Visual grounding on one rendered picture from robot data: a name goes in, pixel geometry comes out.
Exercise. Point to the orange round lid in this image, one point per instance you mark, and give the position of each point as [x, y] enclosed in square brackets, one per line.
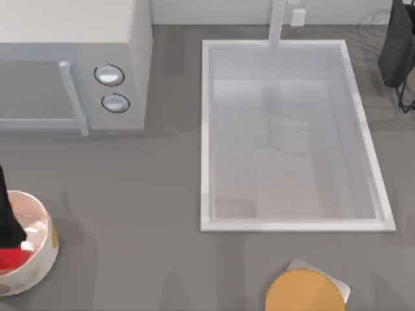
[304, 291]

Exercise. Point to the red block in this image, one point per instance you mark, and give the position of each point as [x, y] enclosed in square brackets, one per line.
[13, 257]

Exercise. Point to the white spotted bowl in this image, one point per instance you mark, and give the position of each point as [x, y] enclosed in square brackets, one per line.
[39, 226]

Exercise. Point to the large microwave knob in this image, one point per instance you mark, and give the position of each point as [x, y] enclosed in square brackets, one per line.
[109, 75]

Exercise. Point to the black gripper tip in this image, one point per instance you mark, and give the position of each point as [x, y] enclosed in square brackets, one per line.
[8, 214]

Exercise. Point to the white wall socket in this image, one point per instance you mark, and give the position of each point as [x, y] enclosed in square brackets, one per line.
[298, 17]

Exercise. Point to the tall white tap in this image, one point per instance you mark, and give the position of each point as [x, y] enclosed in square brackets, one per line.
[276, 22]

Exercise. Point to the pale microwave oven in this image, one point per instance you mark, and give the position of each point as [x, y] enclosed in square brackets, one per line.
[136, 81]

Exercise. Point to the small microwave knob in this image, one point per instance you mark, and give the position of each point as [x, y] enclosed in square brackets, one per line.
[115, 103]

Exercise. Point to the white sink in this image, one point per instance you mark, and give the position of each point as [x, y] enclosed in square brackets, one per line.
[285, 145]

